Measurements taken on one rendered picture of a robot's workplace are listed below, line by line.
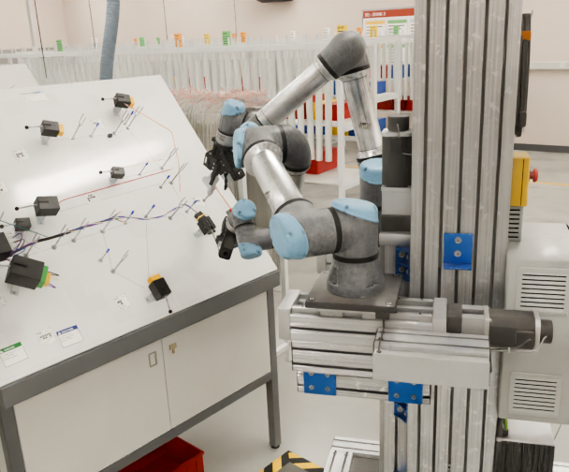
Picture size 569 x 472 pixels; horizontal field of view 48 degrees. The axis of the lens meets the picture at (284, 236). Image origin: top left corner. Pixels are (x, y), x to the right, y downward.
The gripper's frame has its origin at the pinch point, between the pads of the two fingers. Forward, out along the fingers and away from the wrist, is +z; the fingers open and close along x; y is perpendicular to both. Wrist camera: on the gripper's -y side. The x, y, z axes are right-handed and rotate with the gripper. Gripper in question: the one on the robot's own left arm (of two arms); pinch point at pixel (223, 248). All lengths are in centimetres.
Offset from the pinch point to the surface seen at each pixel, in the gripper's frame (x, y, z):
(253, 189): -21, 72, 83
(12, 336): 59, -53, -20
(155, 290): 21.2, -26.4, -12.9
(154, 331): 17.8, -37.9, -4.6
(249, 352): -24.0, -28.8, 32.2
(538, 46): -429, 576, 380
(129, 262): 32.1, -15.8, -3.9
